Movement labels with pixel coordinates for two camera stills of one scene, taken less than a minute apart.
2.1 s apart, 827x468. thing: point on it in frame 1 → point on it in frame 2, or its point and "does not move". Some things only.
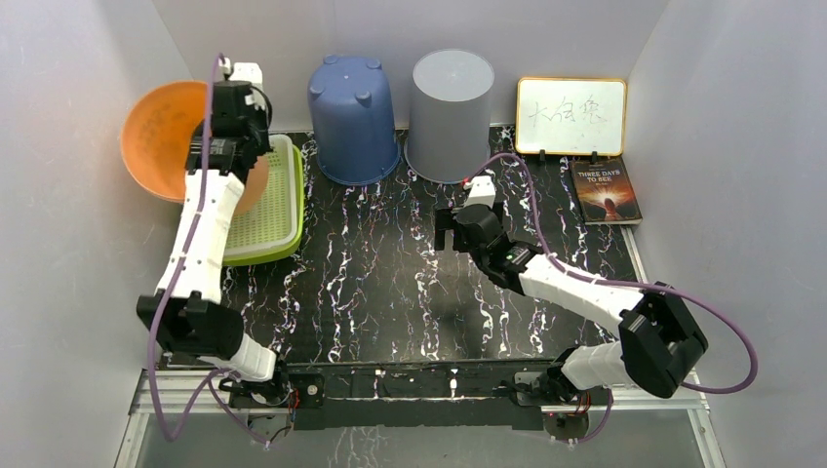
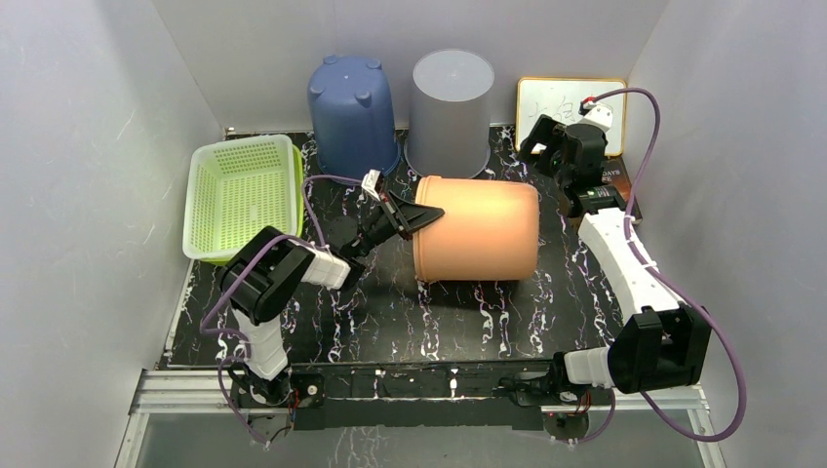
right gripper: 446,219 → 548,133
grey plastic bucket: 450,115 does not move
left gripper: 261,119 → 410,215
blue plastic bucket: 354,123 does not move
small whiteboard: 571,116 does not move
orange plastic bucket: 155,135 → 490,231
